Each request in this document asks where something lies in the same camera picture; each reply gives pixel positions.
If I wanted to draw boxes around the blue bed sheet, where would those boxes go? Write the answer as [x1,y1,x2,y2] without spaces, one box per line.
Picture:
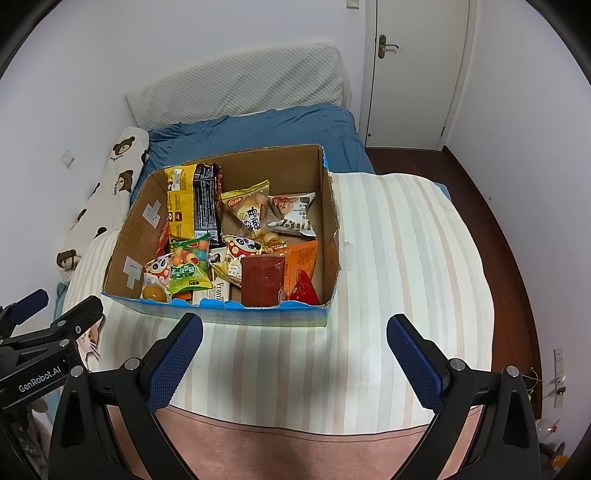
[129,102,451,204]

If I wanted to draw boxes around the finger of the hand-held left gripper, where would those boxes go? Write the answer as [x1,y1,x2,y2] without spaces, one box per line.
[0,288,50,341]
[0,295,105,354]

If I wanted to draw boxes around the white cookie packet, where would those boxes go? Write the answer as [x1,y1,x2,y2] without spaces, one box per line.
[267,192,318,237]

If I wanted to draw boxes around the black snack packet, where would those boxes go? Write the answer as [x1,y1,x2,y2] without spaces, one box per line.
[191,162,222,234]

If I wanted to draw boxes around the green candy ball packet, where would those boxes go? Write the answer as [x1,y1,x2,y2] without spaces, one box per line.
[167,233,214,295]

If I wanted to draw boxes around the white door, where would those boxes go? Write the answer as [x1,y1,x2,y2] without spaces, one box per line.
[362,0,476,151]

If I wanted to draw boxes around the thin white cable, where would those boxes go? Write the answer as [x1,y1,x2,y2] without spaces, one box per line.
[526,367,555,398]

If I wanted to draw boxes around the yellow panda print packet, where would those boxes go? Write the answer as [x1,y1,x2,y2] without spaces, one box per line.
[222,233,278,258]

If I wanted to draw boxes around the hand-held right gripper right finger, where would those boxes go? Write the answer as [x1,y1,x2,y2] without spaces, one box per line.
[387,314,541,480]

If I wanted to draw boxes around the cardboard box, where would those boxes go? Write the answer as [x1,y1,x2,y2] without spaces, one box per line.
[102,144,342,328]

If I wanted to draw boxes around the grey quilted headboard cushion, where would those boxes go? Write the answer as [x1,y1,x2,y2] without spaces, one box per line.
[126,42,355,130]

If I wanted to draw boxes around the white power strip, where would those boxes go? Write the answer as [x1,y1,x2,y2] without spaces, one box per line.
[553,347,566,408]

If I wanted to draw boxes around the white bear print pillow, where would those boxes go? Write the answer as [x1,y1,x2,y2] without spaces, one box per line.
[56,126,151,282]

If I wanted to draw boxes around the white chocolate wafer packet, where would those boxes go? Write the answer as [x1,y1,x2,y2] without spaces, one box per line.
[191,247,243,305]

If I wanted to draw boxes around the yellow snack packet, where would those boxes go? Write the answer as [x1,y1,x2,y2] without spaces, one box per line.
[164,164,197,241]

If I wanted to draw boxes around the light blue folded quilt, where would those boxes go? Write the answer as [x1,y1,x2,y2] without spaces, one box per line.
[53,281,70,319]

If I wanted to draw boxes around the orange panda print packet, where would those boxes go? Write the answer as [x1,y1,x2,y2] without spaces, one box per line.
[145,256,174,291]

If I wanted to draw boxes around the red triangular packet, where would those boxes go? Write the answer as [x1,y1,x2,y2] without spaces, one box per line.
[279,270,321,305]

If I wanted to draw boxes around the striped pink cat blanket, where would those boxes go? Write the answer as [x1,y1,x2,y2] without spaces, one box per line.
[62,172,497,480]

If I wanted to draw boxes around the orange snack packet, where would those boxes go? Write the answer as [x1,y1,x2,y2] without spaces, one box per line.
[274,240,319,296]

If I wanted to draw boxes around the dark red meat packet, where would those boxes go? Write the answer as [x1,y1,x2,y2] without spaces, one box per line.
[240,255,287,308]

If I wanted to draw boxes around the clear yellow biscuit ball packet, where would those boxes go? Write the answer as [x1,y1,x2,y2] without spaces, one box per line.
[220,179,271,241]

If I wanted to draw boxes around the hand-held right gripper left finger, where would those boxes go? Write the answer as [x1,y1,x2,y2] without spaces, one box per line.
[48,312,204,480]

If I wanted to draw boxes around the long red snack packet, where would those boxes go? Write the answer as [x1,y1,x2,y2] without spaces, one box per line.
[156,219,172,257]

